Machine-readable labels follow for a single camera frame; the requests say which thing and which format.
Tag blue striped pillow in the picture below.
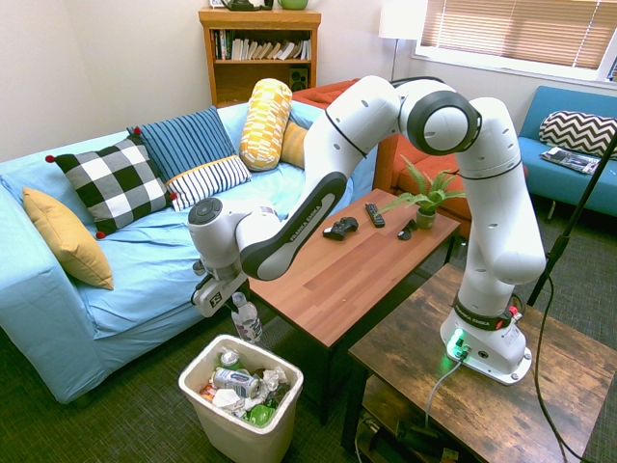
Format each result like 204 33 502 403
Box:
126 105 241 183

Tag red-brown wooden coffee table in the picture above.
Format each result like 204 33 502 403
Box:
232 187 463 425

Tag small potted fern plant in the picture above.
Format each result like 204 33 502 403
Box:
375 154 468 231

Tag mustard yellow pillow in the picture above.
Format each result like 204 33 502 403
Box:
22 186 116 291

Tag crumpled grey paper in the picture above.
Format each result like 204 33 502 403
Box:
259 367 290 392

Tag black cable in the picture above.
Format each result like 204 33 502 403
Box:
533 274 587 463

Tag clear plastic water bottle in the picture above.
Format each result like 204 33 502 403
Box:
230 291 264 344

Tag crumpled white paper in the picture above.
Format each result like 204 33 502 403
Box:
211 388 252 419

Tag black white chevron pillow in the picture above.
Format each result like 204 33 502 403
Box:
538 110 617 160

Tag black game controller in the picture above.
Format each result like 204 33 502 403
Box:
322 216 361 241

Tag black remote control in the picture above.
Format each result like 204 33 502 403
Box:
364 203 387 228

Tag teal sofa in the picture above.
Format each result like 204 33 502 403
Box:
518 85 617 219

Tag wooden window blinds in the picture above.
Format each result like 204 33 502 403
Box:
419 0 617 71

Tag magazine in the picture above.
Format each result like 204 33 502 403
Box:
539 148 602 176

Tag yellow patterned bolster pillow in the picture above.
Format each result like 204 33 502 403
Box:
239 77 294 173

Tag floor vent grille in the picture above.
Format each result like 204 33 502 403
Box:
259 315 303 356

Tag wooden bookshelf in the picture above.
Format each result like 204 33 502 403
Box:
198 7 323 108

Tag orange striped pillow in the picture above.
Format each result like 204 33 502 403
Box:
279 121 310 170

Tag white navy striped pillow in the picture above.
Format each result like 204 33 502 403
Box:
164 154 253 212

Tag orange ottoman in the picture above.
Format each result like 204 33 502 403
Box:
392 153 530 237

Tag black equipment box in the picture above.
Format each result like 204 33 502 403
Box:
370 420 459 460

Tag black white checkered pillow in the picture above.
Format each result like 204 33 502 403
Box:
45 126 178 240

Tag grey cable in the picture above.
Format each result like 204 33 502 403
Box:
424 356 467 430

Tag black white ornament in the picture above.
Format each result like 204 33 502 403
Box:
224 0 275 12

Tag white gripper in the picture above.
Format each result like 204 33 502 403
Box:
191 272 254 318

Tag white plastic trash bin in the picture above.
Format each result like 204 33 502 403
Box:
177 334 305 463

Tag dark rustic wooden table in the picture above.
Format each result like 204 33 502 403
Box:
340 262 617 463

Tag light blue sofa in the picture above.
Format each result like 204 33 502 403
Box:
0 98 382 405

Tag black camera stand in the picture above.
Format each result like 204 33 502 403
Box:
526 139 617 308

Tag crushed white blue can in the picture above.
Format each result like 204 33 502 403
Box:
211 367 261 399

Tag row of paperback books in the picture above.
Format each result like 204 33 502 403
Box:
214 29 312 62

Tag white floor lamp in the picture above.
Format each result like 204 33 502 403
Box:
378 0 429 88

